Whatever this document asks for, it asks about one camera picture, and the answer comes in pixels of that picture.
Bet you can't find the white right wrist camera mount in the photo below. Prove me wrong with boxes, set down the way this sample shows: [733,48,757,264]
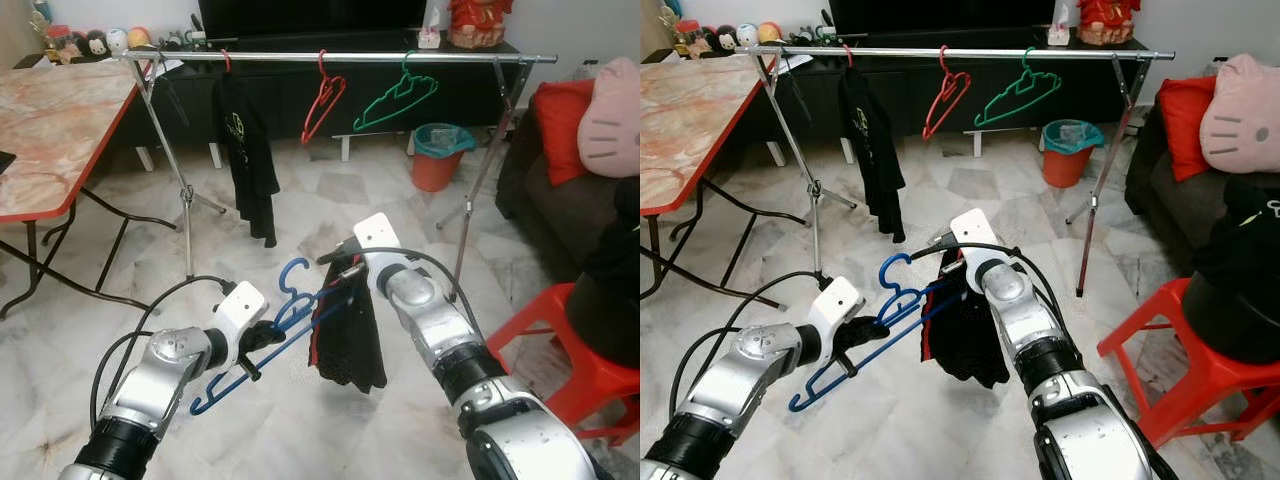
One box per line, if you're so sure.
[950,207,1001,263]
[352,212,401,269]

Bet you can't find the pink cat face pillow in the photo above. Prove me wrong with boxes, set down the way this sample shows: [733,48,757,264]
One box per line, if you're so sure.
[1198,53,1280,176]
[577,57,641,179]

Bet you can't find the black garment green logo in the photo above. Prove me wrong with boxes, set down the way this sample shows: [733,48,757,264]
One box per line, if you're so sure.
[580,178,641,301]
[1190,175,1280,301]

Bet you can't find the red gold figurine statue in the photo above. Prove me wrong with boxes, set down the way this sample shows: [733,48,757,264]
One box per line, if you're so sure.
[1075,0,1143,46]
[447,0,514,49]

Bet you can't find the left gripper smooth finger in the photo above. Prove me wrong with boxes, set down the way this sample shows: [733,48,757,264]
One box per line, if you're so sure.
[278,298,323,331]
[875,296,919,329]

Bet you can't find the dark grey sofa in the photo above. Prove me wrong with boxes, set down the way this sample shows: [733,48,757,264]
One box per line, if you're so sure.
[1125,100,1280,291]
[497,100,641,301]

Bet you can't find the thin black clothes hanger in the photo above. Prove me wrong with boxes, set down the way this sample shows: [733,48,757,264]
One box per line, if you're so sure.
[160,62,198,126]
[782,60,816,121]

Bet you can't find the chrome clothes rack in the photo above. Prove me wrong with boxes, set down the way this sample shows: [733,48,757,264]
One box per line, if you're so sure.
[120,50,559,301]
[745,45,1178,299]

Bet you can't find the black printed t-shirt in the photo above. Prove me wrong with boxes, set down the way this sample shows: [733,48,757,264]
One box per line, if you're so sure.
[212,72,281,248]
[838,68,908,244]

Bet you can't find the black flat television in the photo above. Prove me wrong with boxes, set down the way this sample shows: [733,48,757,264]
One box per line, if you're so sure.
[198,0,429,41]
[828,0,1058,36]

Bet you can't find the black garment red trim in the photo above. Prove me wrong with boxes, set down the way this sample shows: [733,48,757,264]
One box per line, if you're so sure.
[920,262,1011,389]
[308,265,389,393]

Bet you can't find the marble top folding table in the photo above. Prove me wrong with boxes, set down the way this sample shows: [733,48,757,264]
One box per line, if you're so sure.
[0,60,176,321]
[640,55,779,301]

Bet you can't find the blue plastic clothes hanger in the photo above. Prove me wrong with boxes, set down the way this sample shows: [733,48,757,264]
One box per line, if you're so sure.
[788,252,946,413]
[190,258,346,416]

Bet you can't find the red plastic stool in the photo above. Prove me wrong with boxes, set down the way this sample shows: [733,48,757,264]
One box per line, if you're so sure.
[483,283,641,446]
[1097,278,1280,449]

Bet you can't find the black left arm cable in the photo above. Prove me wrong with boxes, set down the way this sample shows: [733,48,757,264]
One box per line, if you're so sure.
[90,275,236,426]
[668,270,831,421]

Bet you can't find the green plastic clothes hanger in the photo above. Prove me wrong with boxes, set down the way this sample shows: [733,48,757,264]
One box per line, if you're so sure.
[975,47,1063,129]
[352,52,439,133]

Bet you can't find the orange bin teal bag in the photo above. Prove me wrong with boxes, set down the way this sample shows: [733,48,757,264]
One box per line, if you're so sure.
[412,123,476,193]
[1040,120,1106,189]

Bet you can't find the red cushion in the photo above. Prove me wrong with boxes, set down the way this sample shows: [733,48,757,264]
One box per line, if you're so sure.
[530,80,598,188]
[1158,77,1223,183]

